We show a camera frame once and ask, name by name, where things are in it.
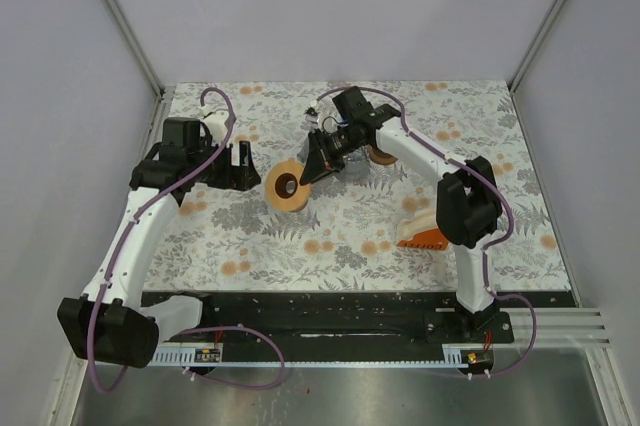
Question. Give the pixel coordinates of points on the clear glass dripper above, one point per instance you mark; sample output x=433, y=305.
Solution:
x=357, y=167

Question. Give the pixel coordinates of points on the orange coffee filter box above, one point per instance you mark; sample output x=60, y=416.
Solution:
x=432, y=239

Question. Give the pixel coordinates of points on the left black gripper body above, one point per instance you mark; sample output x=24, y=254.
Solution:
x=223, y=174

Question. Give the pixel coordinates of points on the floral table mat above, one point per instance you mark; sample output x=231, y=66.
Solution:
x=345, y=237

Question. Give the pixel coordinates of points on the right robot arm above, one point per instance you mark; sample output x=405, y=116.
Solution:
x=468, y=204

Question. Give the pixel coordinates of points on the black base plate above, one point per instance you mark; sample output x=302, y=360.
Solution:
x=341, y=327

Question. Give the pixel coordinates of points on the white slotted cable duct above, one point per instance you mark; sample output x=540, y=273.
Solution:
x=280, y=357

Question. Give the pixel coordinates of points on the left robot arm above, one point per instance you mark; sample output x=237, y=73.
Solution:
x=108, y=322

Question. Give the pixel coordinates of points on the aluminium rail frame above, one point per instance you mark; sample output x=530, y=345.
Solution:
x=546, y=325

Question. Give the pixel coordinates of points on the grey plastic dripper cone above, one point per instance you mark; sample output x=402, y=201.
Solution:
x=303, y=153

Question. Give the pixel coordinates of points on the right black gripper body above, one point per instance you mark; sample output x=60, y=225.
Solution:
x=340, y=144

